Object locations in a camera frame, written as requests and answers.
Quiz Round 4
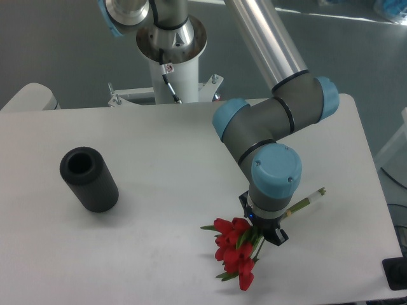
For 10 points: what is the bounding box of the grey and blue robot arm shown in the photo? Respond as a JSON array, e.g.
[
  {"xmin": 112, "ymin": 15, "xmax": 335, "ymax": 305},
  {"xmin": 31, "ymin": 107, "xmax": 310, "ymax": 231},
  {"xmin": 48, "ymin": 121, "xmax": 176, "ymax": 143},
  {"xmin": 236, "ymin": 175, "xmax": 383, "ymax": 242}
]
[{"xmin": 98, "ymin": 1, "xmax": 340, "ymax": 245}]

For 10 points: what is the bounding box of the white rounded chair back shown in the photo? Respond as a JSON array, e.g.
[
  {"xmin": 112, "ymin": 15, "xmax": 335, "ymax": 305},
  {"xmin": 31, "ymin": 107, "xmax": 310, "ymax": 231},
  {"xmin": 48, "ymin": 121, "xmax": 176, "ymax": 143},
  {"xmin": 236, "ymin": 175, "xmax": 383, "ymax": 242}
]
[{"xmin": 1, "ymin": 83, "xmax": 61, "ymax": 113}]

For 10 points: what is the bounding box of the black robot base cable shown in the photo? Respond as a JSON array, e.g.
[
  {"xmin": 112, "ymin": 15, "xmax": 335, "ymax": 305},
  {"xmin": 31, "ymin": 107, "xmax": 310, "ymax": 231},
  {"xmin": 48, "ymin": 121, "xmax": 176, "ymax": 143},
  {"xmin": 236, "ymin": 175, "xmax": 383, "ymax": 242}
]
[{"xmin": 158, "ymin": 47, "xmax": 183, "ymax": 104}]

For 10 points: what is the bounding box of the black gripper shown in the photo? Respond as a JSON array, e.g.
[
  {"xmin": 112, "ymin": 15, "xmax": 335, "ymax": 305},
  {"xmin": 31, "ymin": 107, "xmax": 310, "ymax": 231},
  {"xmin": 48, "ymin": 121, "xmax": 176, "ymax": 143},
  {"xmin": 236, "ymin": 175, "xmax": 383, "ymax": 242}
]
[{"xmin": 238, "ymin": 192, "xmax": 288, "ymax": 245}]

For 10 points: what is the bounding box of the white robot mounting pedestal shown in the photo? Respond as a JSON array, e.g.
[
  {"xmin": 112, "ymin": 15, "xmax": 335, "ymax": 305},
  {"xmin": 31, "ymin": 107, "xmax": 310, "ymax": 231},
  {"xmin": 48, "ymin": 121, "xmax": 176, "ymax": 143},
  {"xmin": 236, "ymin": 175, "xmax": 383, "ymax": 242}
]
[{"xmin": 108, "ymin": 15, "xmax": 224, "ymax": 107}]

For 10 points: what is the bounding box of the red tulip bouquet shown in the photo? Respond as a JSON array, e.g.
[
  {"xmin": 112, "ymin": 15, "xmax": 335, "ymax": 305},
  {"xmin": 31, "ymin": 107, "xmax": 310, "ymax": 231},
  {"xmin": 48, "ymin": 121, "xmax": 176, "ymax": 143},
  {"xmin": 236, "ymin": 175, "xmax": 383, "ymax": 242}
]
[{"xmin": 200, "ymin": 187, "xmax": 326, "ymax": 291}]

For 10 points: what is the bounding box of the black device at table edge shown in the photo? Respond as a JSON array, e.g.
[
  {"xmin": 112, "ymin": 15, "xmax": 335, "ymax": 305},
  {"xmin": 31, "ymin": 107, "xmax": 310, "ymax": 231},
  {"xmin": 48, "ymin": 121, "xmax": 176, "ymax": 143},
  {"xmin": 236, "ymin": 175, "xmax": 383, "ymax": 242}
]
[{"xmin": 382, "ymin": 257, "xmax": 406, "ymax": 291}]

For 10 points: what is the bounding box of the black ribbed cylindrical vase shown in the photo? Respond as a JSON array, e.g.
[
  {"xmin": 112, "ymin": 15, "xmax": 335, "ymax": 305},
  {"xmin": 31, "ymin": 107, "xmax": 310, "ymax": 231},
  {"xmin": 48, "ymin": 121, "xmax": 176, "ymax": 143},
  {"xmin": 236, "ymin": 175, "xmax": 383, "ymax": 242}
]
[{"xmin": 60, "ymin": 147, "xmax": 119, "ymax": 213}]

